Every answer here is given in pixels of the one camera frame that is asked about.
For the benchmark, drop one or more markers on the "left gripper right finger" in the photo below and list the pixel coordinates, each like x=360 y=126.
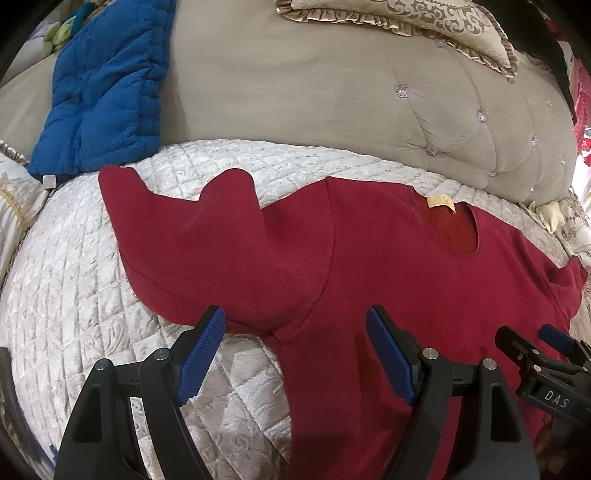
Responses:
x=491 y=440

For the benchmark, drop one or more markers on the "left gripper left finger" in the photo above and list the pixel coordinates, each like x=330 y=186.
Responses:
x=101 y=437

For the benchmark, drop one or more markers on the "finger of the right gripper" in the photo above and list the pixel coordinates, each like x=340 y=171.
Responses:
x=576 y=351
x=519 y=350

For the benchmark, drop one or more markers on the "red knit sweater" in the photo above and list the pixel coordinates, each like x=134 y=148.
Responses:
x=302 y=273

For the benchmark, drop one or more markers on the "person's right hand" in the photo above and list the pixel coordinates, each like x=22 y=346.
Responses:
x=549 y=458

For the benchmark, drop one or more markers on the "cream crumpled cloth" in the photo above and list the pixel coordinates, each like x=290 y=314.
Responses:
x=567 y=221

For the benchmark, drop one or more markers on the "cream floral side pillow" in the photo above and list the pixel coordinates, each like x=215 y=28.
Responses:
x=22 y=198

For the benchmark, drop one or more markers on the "gold patterned ruffled pillow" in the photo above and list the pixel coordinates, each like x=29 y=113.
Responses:
x=465 y=26

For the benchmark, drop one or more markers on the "blue quilted cushion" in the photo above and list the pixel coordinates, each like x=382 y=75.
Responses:
x=105 y=107

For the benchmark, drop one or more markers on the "beige tufted headboard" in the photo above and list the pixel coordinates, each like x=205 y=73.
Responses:
x=240 y=70

